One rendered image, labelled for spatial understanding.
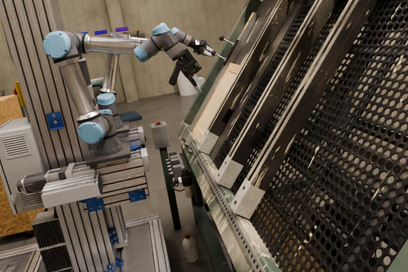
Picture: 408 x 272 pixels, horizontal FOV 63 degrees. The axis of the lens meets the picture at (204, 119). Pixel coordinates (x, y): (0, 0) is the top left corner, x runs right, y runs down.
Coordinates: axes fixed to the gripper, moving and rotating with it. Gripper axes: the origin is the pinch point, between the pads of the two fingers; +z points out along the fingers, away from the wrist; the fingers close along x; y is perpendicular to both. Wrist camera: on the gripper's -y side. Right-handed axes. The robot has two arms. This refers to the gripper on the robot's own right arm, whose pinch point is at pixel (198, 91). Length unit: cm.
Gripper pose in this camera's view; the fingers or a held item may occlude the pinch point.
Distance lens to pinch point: 160.5
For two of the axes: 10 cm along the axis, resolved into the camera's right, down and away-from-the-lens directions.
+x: -2.2, -2.3, 9.5
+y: 7.9, -6.1, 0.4
